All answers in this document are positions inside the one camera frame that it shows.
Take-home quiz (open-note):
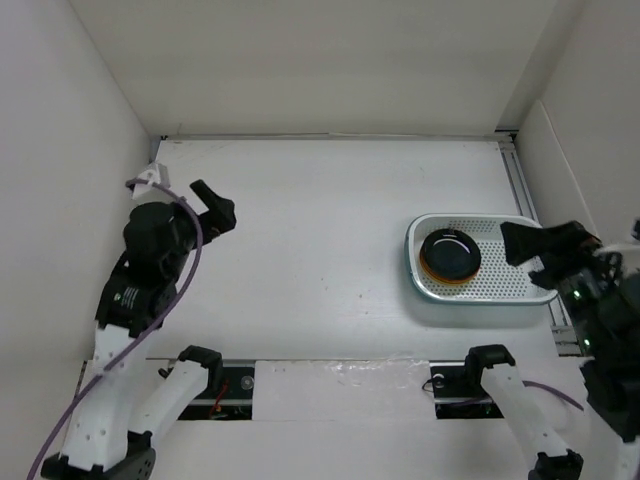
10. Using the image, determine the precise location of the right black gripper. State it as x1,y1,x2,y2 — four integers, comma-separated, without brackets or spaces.
501,218,626,354

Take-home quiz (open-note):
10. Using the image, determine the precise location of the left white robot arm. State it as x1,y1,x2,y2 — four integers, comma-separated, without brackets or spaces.
27,180,236,479

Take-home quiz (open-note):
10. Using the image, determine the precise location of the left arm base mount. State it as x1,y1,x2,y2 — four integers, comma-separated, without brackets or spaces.
178,361,255,421

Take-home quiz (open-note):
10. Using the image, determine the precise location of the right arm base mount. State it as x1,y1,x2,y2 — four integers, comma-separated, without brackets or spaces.
422,361,503,420

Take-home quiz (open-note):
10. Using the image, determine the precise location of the orange plate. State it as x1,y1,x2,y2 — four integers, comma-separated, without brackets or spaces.
419,257,480,286

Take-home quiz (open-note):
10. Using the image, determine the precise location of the aluminium rail right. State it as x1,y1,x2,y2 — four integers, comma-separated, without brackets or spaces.
497,131,583,357

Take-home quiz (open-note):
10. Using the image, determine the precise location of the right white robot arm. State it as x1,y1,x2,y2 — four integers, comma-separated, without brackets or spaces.
462,221,639,479

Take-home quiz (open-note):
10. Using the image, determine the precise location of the black plate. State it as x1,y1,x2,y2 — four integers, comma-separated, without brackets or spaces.
419,228,482,266

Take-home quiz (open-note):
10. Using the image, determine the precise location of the white perforated plastic bin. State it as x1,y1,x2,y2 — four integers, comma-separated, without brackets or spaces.
404,213,556,306

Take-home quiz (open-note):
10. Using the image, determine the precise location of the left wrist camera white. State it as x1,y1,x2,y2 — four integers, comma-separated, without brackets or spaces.
127,162,170,205

